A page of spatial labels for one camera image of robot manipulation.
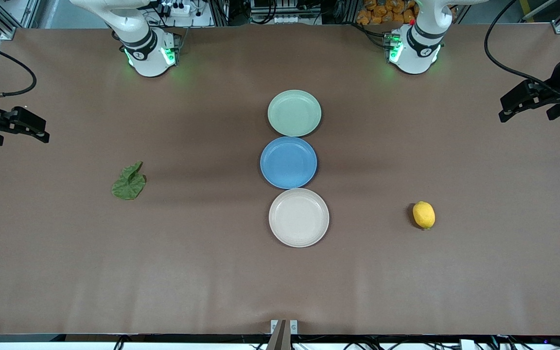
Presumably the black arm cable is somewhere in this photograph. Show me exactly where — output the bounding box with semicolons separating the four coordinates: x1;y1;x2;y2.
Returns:
0;36;37;101
484;0;560;92

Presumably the bag of orange snacks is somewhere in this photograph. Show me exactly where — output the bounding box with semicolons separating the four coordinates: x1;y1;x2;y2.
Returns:
356;0;458;26

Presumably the beige plate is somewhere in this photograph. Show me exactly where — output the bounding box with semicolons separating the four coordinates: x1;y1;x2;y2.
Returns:
268;188;330;248

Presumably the black base cable bundle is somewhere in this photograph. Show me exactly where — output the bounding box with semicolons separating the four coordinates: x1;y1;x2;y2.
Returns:
352;21;393;50

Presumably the green lettuce leaf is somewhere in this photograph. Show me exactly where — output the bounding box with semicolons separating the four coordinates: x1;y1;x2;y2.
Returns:
111;161;147;201

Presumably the yellow lemon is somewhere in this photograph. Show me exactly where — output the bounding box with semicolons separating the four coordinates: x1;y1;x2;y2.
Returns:
412;201;436;230

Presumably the blue plate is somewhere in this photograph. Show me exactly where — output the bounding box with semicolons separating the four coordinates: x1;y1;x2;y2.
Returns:
260;137;318;190

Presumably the pale green plate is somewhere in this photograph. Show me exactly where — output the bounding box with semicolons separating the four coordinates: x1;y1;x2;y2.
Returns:
267;89;322;138

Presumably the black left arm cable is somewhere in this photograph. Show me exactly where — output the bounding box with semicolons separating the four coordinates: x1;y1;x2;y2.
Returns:
484;0;560;92

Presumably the white power strip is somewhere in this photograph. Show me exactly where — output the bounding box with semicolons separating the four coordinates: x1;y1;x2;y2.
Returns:
160;0;194;18

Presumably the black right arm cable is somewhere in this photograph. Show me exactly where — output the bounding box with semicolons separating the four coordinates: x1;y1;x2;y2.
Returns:
0;36;37;101

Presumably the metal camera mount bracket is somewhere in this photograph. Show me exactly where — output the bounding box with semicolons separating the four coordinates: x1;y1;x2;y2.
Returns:
266;319;299;350

